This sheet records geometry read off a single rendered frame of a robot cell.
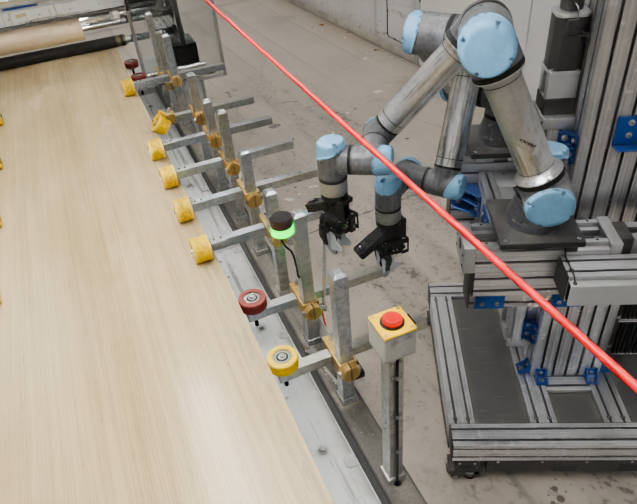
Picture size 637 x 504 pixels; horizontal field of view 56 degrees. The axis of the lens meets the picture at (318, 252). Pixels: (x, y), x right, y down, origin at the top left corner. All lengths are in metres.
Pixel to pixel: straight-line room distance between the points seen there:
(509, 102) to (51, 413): 1.28
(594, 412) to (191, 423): 1.49
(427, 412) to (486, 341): 0.38
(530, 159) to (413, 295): 1.68
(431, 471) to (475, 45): 1.60
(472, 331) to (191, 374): 1.37
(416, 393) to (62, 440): 1.52
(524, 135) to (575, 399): 1.25
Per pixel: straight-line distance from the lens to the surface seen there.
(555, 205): 1.50
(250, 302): 1.70
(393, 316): 1.14
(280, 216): 1.54
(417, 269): 3.18
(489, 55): 1.32
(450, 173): 1.69
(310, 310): 1.70
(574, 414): 2.38
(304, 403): 1.80
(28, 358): 1.78
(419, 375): 2.67
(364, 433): 1.62
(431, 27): 1.71
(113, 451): 1.47
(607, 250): 1.82
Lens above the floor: 2.03
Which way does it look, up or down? 38 degrees down
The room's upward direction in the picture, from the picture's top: 6 degrees counter-clockwise
